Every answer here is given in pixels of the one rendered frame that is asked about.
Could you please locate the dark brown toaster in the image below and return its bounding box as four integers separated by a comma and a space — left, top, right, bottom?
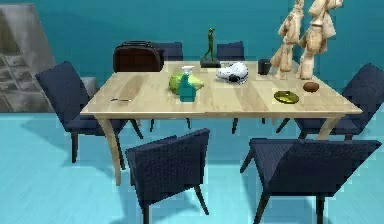
112, 40, 165, 74

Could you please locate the green lettuce head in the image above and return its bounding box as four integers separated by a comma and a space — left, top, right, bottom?
168, 72, 205, 95

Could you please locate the yellow-green plate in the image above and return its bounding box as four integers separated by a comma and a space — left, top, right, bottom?
273, 90, 300, 105

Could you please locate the green figure statuette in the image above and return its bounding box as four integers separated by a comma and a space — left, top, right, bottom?
200, 27, 222, 69

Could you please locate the grey shelving unit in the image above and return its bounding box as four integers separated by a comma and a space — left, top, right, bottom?
0, 3, 57, 113

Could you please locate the light wooden dining table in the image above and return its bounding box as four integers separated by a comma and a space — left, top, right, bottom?
79, 59, 364, 187

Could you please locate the brown potato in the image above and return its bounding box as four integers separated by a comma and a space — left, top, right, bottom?
302, 81, 320, 93

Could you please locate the teal spray bottle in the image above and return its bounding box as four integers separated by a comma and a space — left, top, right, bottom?
178, 65, 198, 103

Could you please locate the dark blue dining chair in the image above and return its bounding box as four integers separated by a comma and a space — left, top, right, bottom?
239, 137, 383, 224
216, 40, 267, 135
125, 127, 212, 224
275, 62, 384, 141
34, 60, 145, 171
148, 41, 192, 133

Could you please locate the black cup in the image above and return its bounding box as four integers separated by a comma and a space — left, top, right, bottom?
257, 58, 272, 76

